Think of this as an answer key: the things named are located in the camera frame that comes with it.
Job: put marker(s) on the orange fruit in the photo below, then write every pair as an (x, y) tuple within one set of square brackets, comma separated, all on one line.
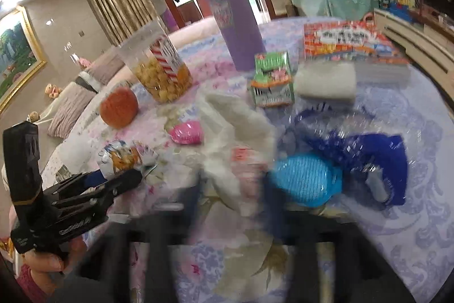
[(119, 107)]

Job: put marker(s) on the white tissue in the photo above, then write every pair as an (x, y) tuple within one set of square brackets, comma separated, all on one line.
[(234, 125)]

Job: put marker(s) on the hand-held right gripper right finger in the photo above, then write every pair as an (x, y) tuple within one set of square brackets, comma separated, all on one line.
[(275, 214)]

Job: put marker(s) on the blue clear plastic wrapper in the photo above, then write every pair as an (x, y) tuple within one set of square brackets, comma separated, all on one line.
[(365, 150)]

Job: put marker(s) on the pink small wrapper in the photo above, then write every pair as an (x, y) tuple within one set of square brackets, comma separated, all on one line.
[(186, 133)]

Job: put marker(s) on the clear jar of snack balls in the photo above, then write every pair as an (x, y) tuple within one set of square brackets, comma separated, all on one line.
[(156, 65)]

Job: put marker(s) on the pink plush toy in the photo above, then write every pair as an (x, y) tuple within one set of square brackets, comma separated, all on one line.
[(84, 61)]

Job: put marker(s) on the gold framed landscape painting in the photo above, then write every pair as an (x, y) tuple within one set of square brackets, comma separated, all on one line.
[(16, 58)]

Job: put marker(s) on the small tan plush bear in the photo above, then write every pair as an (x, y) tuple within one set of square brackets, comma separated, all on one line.
[(33, 116)]

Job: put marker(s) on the striped pink cushion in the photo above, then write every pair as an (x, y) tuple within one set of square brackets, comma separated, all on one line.
[(106, 67), (67, 107)]

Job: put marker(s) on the white television cabinet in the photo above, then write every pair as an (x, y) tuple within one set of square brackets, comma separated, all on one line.
[(418, 36)]

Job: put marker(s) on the printed wrapper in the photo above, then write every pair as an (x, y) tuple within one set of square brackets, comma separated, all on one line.
[(124, 155)]

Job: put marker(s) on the red white paper box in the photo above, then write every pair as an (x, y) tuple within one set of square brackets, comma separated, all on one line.
[(244, 155)]

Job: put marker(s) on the purple thermos bottle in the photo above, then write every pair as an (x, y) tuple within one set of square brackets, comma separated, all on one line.
[(230, 15)]

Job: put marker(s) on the blue toy base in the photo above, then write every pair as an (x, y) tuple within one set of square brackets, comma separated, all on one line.
[(399, 11)]

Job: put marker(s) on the person's left hand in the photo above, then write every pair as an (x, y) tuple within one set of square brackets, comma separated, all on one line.
[(42, 264)]

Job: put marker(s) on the colourful cover book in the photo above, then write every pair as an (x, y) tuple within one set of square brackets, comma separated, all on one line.
[(351, 44)]

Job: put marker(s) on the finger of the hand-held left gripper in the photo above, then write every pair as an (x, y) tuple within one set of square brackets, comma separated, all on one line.
[(93, 178), (120, 184)]

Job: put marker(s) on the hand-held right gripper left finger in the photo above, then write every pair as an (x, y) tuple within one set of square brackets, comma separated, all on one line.
[(193, 207)]

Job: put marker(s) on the light blue foam net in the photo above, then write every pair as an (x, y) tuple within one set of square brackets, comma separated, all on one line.
[(305, 180)]

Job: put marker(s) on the person's left forearm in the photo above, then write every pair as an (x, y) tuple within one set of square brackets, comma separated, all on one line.
[(26, 287)]

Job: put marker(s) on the green snack box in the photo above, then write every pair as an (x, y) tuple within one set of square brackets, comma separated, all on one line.
[(273, 79)]

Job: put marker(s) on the white foam fruit net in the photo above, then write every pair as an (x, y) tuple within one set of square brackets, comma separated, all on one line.
[(72, 152)]

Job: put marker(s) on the light fabric sofa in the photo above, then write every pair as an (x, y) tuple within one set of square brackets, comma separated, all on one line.
[(191, 31)]

